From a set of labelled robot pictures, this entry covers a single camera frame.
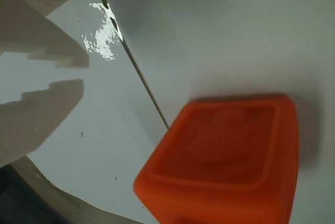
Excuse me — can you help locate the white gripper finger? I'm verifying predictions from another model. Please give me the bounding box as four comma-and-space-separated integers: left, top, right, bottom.
0, 0, 90, 68
0, 78, 85, 169

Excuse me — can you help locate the orange cube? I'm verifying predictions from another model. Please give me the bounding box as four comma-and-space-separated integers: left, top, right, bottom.
132, 93, 300, 224

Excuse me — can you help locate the white paper sheet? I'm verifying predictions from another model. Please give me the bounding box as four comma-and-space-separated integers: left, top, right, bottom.
0, 0, 170, 224
99, 0, 335, 224

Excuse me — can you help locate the clear tape patch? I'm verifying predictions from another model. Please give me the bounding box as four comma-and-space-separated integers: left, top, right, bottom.
77, 2, 124, 61

